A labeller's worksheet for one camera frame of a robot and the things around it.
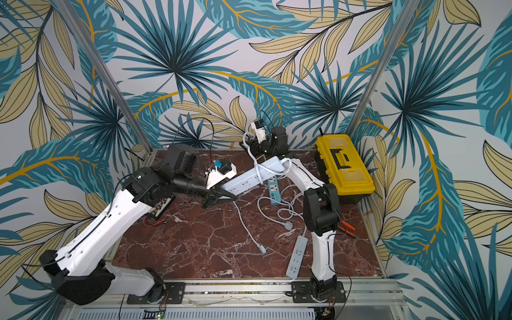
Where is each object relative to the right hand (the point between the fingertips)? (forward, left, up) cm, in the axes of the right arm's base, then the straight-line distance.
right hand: (245, 139), depth 89 cm
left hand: (-35, +3, +8) cm, 36 cm away
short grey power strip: (-44, -20, -25) cm, 54 cm away
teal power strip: (-13, -13, -22) cm, 28 cm away
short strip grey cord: (-30, -18, -24) cm, 43 cm away
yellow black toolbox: (-9, -45, -10) cm, 47 cm away
